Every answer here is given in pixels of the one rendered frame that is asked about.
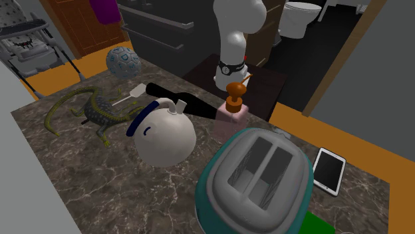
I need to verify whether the black bottle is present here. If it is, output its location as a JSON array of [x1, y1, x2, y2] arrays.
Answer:
[[145, 82, 218, 120]]

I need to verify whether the pink soap dispenser brown pump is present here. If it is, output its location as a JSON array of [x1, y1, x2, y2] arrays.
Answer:
[[212, 74, 253, 143]]

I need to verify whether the white round kettle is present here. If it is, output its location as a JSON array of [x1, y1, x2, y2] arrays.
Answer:
[[126, 98, 198, 168]]

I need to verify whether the dark robot stand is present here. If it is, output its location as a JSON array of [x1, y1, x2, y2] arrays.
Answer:
[[182, 53, 288, 122]]

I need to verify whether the white spatula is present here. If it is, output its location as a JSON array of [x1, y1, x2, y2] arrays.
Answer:
[[111, 83, 148, 106]]

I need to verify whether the teal and grey toaster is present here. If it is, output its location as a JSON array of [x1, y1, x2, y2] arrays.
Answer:
[[194, 127, 315, 234]]

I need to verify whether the dark cabinet with drawers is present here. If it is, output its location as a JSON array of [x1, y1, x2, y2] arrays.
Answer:
[[116, 0, 221, 78]]

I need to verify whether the grey patterned ball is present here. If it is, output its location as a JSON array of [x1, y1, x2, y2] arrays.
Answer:
[[106, 46, 142, 80]]

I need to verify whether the green and blue lizard figure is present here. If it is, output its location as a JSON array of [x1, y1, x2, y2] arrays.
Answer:
[[44, 86, 145, 148]]

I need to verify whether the white tablet black screen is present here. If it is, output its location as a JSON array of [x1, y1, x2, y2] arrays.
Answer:
[[313, 147, 347, 197]]

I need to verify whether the white toilet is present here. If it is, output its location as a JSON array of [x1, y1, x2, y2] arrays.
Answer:
[[278, 1, 323, 40]]

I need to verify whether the purple towel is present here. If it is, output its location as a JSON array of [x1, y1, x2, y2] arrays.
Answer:
[[88, 0, 122, 26]]

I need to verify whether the brown wooden door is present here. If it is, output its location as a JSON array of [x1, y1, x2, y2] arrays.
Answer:
[[39, 0, 130, 60]]

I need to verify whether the green flat box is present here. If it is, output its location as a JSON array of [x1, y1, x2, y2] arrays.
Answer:
[[296, 210, 336, 234]]

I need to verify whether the grey baby high chair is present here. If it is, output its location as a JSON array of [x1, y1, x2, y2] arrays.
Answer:
[[0, 0, 86, 99]]

